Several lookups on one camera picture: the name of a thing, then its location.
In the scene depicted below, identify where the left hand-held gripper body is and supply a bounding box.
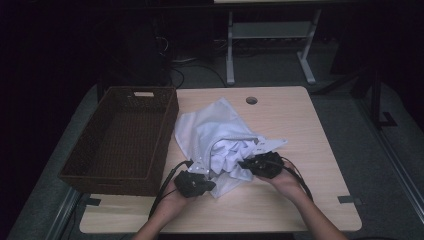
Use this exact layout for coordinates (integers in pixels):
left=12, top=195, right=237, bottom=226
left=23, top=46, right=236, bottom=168
left=173, top=159, right=212, bottom=199

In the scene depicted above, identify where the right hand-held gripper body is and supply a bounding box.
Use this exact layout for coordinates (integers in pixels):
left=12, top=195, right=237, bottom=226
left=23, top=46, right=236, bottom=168
left=251, top=138, right=289, bottom=180

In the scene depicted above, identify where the light blue cloth garment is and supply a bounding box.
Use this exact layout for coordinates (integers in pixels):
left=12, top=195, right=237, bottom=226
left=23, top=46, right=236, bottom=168
left=209, top=137, right=260, bottom=184

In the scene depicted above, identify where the white mesh laundry bag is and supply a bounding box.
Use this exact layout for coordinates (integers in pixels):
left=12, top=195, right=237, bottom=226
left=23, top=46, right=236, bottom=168
left=173, top=97, right=289, bottom=200

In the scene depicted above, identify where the dark brown woven basket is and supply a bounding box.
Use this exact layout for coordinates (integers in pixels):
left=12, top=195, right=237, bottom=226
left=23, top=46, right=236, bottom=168
left=57, top=85, right=180, bottom=197

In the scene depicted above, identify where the person's left hand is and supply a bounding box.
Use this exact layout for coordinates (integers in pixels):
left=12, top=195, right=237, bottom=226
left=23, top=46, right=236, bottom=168
left=159, top=185, right=197, bottom=215

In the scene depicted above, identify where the person's right hand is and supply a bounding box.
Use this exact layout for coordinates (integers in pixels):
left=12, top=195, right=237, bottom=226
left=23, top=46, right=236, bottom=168
left=255, top=159, right=307, bottom=203

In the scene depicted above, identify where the black metal stand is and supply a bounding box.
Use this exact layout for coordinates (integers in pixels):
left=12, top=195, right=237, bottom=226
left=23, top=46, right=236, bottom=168
left=349, top=66, right=398, bottom=130

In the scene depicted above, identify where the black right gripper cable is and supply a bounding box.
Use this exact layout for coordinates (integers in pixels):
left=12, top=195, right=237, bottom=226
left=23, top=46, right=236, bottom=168
left=279, top=155, right=315, bottom=202

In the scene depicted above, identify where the black floor cable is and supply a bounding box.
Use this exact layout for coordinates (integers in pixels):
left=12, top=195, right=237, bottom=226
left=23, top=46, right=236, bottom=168
left=169, top=57, right=229, bottom=90

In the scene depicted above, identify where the metal floor rail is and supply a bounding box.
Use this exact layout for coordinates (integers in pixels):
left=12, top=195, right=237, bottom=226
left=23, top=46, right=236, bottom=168
left=355, top=99, right=424, bottom=223
left=45, top=187, right=83, bottom=240

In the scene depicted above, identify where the white metal desk frame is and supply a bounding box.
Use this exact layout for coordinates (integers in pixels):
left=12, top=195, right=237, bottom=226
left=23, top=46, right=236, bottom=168
left=213, top=0, right=324, bottom=86

